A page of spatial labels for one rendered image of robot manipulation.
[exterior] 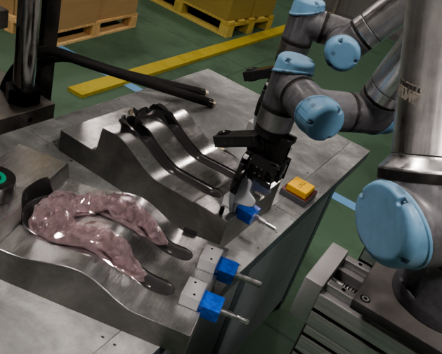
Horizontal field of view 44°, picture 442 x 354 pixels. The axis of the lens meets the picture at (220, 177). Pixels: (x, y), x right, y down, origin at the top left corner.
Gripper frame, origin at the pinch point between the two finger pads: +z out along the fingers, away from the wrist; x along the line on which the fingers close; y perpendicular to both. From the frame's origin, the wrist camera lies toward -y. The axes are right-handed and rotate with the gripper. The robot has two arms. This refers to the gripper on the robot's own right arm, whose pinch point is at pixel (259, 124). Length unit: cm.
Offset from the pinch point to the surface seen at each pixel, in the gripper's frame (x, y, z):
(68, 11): 157, -227, 69
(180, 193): -35.7, 1.3, 6.4
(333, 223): 128, 8, 95
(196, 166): -22.6, -3.4, 6.6
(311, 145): 34.5, 6.1, 15.0
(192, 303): -59, 22, 8
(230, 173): -17.4, 3.7, 6.8
